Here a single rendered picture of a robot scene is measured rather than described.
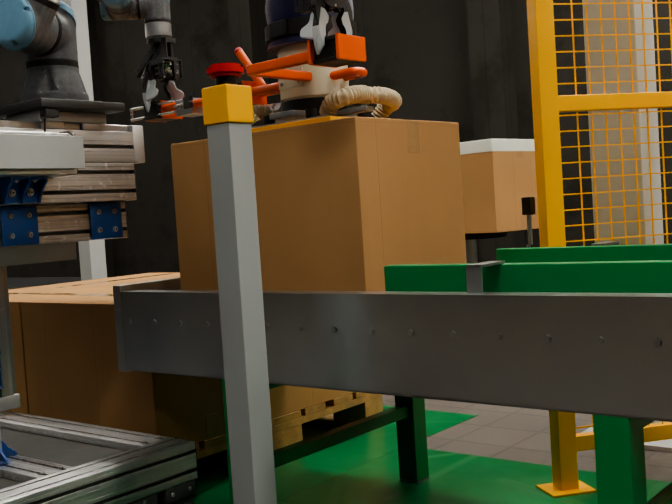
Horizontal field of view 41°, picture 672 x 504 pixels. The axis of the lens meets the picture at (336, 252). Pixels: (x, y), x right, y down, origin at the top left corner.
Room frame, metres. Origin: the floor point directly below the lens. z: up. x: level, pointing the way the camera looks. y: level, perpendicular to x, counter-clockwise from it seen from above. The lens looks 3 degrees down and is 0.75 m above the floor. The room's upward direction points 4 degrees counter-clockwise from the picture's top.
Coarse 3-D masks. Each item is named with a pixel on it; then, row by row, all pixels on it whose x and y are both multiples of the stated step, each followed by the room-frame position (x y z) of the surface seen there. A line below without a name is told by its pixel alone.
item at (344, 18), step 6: (336, 18) 1.86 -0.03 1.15; (342, 18) 1.85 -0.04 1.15; (348, 18) 1.87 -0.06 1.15; (336, 24) 1.88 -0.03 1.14; (342, 24) 1.85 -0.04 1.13; (348, 24) 1.87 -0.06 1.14; (330, 30) 1.90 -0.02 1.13; (336, 30) 1.89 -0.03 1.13; (342, 30) 1.87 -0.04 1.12; (348, 30) 1.87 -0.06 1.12
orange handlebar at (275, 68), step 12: (276, 60) 1.94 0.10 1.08; (288, 60) 1.91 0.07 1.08; (300, 60) 1.89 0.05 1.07; (252, 72) 1.99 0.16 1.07; (264, 72) 1.98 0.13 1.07; (276, 72) 2.06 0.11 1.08; (288, 72) 2.09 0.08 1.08; (300, 72) 2.12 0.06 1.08; (336, 72) 2.14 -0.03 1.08; (348, 72) 2.12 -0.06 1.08; (360, 72) 2.12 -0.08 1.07; (276, 84) 2.28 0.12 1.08; (264, 96) 2.37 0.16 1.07; (168, 108) 2.56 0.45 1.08
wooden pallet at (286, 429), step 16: (336, 400) 2.92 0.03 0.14; (352, 400) 2.99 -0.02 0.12; (368, 400) 3.05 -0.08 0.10; (288, 416) 2.74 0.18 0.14; (304, 416) 2.79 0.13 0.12; (320, 416) 2.85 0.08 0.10; (336, 416) 3.12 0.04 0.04; (352, 416) 3.07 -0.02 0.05; (272, 432) 2.68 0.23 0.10; (288, 432) 2.73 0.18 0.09; (208, 448) 2.48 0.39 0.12; (224, 448) 2.52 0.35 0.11
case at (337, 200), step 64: (320, 128) 1.94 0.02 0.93; (384, 128) 1.96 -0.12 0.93; (448, 128) 2.15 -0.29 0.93; (192, 192) 2.22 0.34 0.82; (256, 192) 2.08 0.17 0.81; (320, 192) 1.95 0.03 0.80; (384, 192) 1.95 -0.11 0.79; (448, 192) 2.14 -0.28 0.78; (192, 256) 2.23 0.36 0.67; (320, 256) 1.96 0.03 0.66; (384, 256) 1.94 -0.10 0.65; (448, 256) 2.12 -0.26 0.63
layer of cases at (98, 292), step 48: (48, 288) 3.25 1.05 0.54; (96, 288) 3.09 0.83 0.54; (48, 336) 2.63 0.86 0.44; (96, 336) 2.48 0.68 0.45; (48, 384) 2.64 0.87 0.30; (96, 384) 2.49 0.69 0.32; (144, 384) 2.36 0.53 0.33; (192, 384) 2.45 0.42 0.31; (144, 432) 2.37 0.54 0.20; (192, 432) 2.44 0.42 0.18
